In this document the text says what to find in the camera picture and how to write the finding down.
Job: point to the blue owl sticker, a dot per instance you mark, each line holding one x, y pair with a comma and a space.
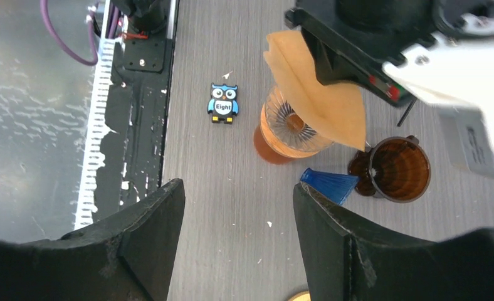
223, 104

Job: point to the silver microphone on tripod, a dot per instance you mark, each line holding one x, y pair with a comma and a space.
406, 113

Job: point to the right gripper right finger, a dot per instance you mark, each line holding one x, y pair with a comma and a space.
348, 257

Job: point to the blue plastic dripper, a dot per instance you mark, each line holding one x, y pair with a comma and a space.
335, 187

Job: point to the clear glass dripper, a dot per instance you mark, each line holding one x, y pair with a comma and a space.
286, 131

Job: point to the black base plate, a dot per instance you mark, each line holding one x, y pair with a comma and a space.
133, 149

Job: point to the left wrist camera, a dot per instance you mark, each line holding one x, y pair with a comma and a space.
456, 77

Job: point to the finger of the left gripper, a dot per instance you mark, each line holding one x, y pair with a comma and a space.
330, 68

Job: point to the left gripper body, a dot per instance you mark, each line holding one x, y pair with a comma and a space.
368, 34

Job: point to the brown paper coffee filter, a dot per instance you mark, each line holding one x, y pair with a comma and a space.
334, 111

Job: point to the amber glass carafe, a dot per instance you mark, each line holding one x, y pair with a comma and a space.
265, 151

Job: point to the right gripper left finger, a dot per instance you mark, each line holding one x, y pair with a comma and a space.
129, 255

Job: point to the wooden ring stand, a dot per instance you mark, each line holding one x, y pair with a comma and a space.
301, 296

